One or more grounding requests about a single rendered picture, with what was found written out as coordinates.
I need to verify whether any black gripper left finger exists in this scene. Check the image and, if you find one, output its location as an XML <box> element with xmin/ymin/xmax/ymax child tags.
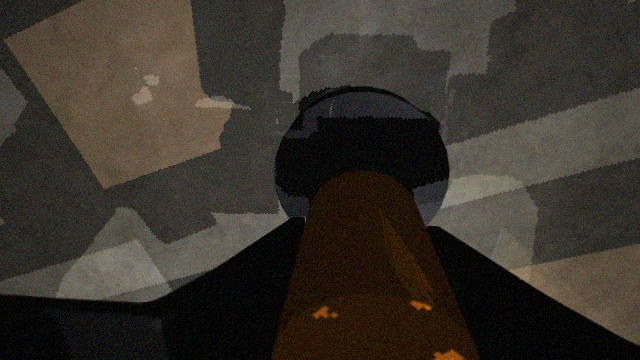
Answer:
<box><xmin>0</xmin><ymin>217</ymin><xmax>305</xmax><ymax>360</ymax></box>

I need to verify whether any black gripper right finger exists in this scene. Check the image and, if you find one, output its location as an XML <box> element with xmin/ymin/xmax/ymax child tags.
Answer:
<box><xmin>426</xmin><ymin>226</ymin><xmax>640</xmax><ymax>360</ymax></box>

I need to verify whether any orange knob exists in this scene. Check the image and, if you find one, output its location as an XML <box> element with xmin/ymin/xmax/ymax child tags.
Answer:
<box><xmin>272</xmin><ymin>170</ymin><xmax>481</xmax><ymax>360</ymax></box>

